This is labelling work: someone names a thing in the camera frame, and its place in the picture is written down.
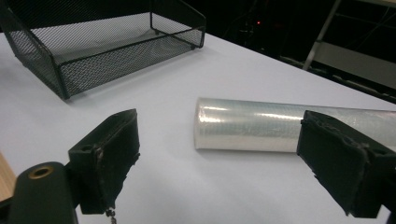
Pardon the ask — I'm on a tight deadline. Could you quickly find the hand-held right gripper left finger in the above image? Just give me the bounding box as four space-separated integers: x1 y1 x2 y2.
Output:
67 108 141 216

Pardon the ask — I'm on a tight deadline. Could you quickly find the clear plastic wrap roll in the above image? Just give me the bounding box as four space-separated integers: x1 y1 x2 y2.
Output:
193 97 396 153

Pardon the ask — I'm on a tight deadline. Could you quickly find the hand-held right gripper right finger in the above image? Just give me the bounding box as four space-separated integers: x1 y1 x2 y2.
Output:
296 109 396 218

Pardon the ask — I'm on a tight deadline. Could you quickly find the grey metal stand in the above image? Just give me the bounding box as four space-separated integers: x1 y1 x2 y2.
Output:
279 0 396 104

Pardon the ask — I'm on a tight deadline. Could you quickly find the black wire mesh tray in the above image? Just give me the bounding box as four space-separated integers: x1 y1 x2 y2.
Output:
0 0 207 101

